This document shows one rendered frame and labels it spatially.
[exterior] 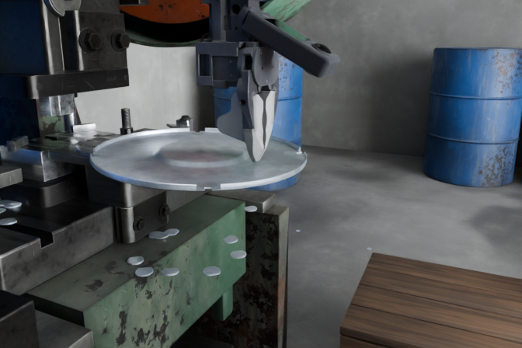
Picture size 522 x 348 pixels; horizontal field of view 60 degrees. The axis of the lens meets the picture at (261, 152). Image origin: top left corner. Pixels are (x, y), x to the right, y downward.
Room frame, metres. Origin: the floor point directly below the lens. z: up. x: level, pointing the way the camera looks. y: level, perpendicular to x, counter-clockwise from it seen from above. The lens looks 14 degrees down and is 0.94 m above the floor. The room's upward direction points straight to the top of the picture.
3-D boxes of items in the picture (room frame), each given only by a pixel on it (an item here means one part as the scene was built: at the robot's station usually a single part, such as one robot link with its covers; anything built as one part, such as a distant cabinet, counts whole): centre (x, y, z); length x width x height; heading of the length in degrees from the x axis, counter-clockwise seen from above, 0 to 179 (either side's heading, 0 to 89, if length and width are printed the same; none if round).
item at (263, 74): (0.58, 0.03, 0.94); 0.09 x 0.08 x 0.12; 65
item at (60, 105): (0.72, 0.32, 0.84); 0.05 x 0.03 x 0.04; 155
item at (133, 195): (0.65, 0.17, 0.72); 0.25 x 0.14 x 0.14; 65
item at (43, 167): (0.72, 0.33, 0.76); 0.15 x 0.09 x 0.05; 155
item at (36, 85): (0.72, 0.33, 0.86); 0.20 x 0.16 x 0.05; 155
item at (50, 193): (0.73, 0.33, 0.72); 0.20 x 0.16 x 0.03; 155
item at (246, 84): (0.55, 0.01, 0.88); 0.05 x 0.02 x 0.09; 155
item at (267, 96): (0.59, 0.02, 0.83); 0.06 x 0.03 x 0.09; 65
